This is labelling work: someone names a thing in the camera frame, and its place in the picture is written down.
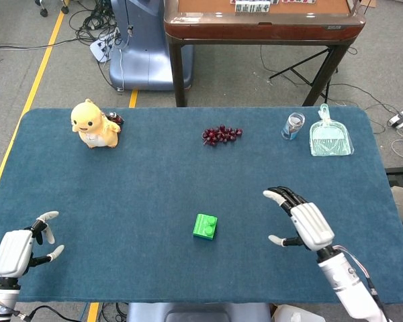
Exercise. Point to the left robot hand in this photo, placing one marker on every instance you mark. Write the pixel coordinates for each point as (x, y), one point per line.
(11, 250)

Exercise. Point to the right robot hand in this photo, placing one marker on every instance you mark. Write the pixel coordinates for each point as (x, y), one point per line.
(310, 224)

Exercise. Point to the green toy block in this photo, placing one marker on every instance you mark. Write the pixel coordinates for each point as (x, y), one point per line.
(205, 226)

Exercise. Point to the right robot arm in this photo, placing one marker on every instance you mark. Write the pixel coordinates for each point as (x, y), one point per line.
(346, 281)

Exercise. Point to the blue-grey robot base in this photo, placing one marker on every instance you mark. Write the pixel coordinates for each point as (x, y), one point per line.
(194, 313)

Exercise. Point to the translucent green dustpan with brush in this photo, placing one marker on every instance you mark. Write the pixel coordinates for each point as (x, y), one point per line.
(330, 139)

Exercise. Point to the clear glass jar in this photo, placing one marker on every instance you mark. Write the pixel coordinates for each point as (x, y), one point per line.
(293, 125)

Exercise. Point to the red grape bunch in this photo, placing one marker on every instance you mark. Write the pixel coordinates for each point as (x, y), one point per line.
(221, 134)

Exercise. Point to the blue table cloth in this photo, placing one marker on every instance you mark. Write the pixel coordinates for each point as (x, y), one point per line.
(188, 167)

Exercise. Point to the yellow plush toy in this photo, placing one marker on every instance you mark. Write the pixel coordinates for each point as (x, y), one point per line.
(94, 125)

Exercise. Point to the small dark red toy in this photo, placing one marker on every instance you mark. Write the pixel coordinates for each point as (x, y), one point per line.
(117, 118)

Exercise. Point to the brown mahjong table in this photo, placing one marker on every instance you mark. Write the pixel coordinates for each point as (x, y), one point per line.
(262, 28)

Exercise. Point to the row of mahjong tiles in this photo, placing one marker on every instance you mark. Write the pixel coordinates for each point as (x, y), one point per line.
(252, 7)

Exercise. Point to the blue-grey machine body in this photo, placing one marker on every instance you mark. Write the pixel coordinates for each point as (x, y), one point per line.
(144, 57)

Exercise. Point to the office chair with castors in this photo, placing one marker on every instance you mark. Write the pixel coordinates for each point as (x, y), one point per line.
(43, 12)

